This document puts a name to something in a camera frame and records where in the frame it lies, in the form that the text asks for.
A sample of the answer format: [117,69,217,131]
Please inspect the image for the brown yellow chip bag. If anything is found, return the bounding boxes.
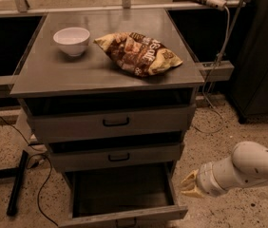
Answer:
[94,32,182,78]

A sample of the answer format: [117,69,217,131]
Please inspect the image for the grey bottom drawer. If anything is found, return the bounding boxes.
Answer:
[59,163,187,228]

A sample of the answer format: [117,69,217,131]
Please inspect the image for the grey top drawer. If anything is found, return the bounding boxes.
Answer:
[28,104,196,143]

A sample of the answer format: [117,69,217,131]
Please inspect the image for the grey drawer cabinet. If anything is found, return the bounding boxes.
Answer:
[10,8,206,173]

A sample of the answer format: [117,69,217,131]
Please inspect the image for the white ceramic bowl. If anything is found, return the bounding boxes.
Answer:
[53,28,90,57]

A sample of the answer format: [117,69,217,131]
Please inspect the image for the white hanging cable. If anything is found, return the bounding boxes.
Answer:
[192,5,232,135]

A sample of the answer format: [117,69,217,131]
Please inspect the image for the grey metal frame rail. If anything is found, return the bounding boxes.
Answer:
[197,61,234,82]

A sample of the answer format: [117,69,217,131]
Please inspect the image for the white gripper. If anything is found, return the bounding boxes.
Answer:
[181,161,227,199]

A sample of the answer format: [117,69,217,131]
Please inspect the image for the grey middle drawer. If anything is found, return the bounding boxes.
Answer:
[49,142,183,172]

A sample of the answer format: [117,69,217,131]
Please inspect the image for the grey drawer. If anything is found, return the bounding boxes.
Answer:
[28,104,196,143]
[59,163,187,228]
[49,142,183,172]

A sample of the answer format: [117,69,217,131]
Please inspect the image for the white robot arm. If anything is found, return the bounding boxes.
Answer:
[181,142,268,198]

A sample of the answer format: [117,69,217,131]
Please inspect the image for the black floor cable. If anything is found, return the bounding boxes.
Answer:
[0,106,60,227]

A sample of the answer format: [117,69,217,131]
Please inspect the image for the black metal stand foot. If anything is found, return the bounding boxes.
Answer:
[0,150,29,217]

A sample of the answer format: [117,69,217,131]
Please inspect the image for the dark cabinet at right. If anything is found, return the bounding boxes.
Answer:
[228,0,268,124]

